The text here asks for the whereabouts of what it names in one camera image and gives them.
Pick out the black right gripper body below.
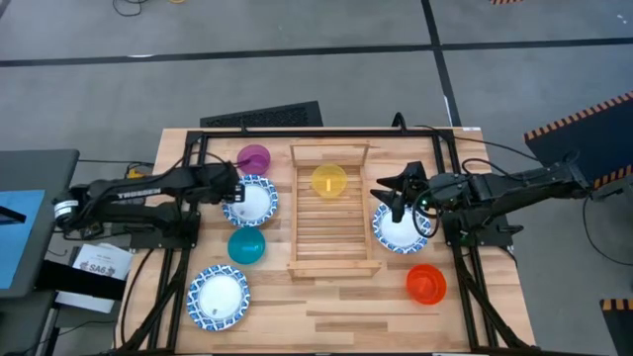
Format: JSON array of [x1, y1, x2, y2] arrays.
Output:
[[395, 172, 449, 214]]

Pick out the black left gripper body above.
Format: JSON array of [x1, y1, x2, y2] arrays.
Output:
[[196, 161, 242, 205]]

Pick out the blue patterned paper plate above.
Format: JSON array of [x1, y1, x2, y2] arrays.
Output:
[[221, 174, 280, 228], [371, 201, 432, 255], [186, 264, 252, 332]]

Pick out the purple translucent plastic bowl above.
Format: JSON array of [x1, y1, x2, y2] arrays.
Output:
[[235, 143, 272, 177]]

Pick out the teal translucent plastic bowl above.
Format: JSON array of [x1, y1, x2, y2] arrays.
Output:
[[226, 226, 267, 265]]

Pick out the wooden slatted shelf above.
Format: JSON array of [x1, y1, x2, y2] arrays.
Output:
[[287, 139, 383, 281]]

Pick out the yellow translucent plastic bowl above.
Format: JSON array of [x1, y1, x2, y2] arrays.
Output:
[[311, 163, 349, 200]]

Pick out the black perforated panel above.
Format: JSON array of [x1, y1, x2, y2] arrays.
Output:
[[199, 100, 324, 129]]

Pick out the orange translucent plastic bowl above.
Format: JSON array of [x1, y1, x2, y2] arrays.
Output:
[[406, 263, 448, 306]]

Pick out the small black device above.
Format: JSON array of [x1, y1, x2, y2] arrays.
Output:
[[78, 222, 105, 239]]

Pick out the white printed paper sheet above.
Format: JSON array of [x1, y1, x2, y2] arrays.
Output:
[[71, 242, 135, 282]]

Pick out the grey desk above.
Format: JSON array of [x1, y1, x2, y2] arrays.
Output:
[[0, 148, 80, 301]]

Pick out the large black hazard-striped panel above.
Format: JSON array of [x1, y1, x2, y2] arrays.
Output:
[[523, 91, 633, 192]]

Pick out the plain white paper sheet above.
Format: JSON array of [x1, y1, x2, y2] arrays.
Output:
[[53, 290, 116, 314]]

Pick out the black flat box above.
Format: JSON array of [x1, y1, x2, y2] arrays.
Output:
[[37, 259, 128, 301]]

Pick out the small black bar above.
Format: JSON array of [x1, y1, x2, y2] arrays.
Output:
[[0, 206, 27, 224]]

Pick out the blue sheet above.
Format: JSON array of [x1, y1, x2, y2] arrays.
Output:
[[0, 189, 46, 291]]

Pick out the small black hazard-striped panel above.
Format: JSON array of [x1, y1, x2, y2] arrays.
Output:
[[599, 298, 633, 356]]

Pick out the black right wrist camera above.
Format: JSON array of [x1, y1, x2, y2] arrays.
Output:
[[405, 160, 429, 181]]

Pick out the thin black table cable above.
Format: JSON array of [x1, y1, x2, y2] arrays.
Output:
[[413, 124, 543, 162]]

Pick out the black aluminium table frame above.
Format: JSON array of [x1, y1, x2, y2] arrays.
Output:
[[116, 127, 538, 356]]

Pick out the black cable along frame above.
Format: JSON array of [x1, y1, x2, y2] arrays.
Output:
[[120, 246, 155, 347]]

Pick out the black hanging arm cable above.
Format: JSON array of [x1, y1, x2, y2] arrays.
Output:
[[582, 195, 633, 268]]

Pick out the black looped floor cable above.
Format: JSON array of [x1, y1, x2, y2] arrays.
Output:
[[112, 0, 149, 18]]

